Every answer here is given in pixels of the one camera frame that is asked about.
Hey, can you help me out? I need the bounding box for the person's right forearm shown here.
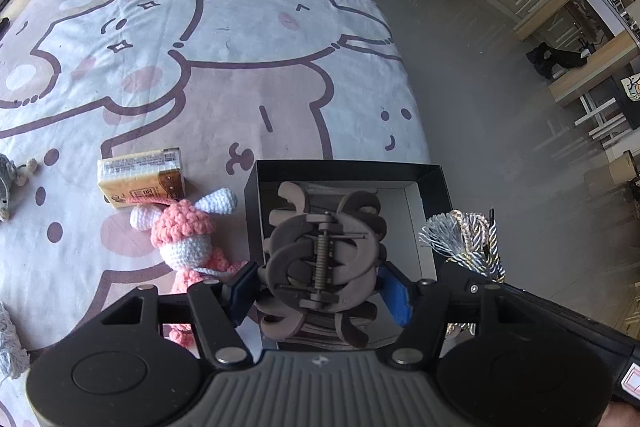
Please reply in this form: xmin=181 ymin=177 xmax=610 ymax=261
xmin=597 ymin=402 xmax=640 ymax=427

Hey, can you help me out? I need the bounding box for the pink crochet doll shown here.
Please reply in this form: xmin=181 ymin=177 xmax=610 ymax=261
xmin=129 ymin=187 xmax=251 ymax=349

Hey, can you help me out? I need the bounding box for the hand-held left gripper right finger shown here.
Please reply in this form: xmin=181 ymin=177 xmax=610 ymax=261
xmin=377 ymin=263 xmax=527 ymax=366

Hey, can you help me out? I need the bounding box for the brown hair claw clip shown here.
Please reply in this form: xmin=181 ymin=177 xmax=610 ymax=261
xmin=257 ymin=181 xmax=389 ymax=351

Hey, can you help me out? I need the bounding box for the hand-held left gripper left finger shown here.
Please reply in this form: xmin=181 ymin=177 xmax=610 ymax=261
xmin=100 ymin=261 xmax=259 ymax=369

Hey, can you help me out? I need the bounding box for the wooden counter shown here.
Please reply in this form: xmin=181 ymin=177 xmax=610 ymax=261
xmin=515 ymin=0 xmax=640 ymax=108

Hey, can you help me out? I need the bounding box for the yellow tissue pack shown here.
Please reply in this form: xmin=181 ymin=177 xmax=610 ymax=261
xmin=96 ymin=147 xmax=187 ymax=210

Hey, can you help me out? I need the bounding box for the white grey knitted cloth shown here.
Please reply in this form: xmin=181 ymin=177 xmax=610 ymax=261
xmin=0 ymin=302 xmax=32 ymax=381

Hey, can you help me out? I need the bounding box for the black cardboard box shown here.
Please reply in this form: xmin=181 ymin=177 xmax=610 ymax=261
xmin=243 ymin=159 xmax=453 ymax=353

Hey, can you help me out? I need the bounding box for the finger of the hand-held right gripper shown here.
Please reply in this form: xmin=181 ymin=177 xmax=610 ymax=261
xmin=437 ymin=262 xmax=502 ymax=291

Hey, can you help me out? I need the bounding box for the grey crochet mouse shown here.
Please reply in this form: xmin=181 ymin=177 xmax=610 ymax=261
xmin=0 ymin=153 xmax=40 ymax=223

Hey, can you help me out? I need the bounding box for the silver rope tassel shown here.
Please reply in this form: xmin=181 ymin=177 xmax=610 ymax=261
xmin=419 ymin=208 xmax=507 ymax=284

